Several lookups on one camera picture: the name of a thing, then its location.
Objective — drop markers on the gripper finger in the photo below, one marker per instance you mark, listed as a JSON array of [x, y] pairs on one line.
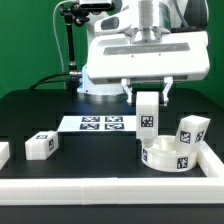
[[166, 90], [126, 85]]

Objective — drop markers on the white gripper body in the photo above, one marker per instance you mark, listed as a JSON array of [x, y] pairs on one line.
[[182, 56]]

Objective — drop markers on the white round stool seat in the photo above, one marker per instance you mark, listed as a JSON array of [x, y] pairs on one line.
[[165, 155]]

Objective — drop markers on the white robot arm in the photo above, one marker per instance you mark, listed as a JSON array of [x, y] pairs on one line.
[[144, 41]]

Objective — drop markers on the white marker sheet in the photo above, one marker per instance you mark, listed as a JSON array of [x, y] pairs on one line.
[[97, 123]]

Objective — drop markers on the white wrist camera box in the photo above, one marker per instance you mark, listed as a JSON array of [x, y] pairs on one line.
[[115, 24]]

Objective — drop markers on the black camera stand pole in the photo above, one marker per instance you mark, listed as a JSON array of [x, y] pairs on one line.
[[73, 15]]

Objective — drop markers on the white right fence wall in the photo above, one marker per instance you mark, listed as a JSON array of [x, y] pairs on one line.
[[209, 162]]

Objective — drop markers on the white fence wall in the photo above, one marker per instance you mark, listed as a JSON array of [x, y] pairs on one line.
[[4, 153], [106, 191], [209, 162]]

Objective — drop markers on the white front fence wall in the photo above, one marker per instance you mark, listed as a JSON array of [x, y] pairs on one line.
[[106, 191]]

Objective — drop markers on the white left fence wall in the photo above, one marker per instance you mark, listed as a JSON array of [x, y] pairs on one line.
[[4, 153]]

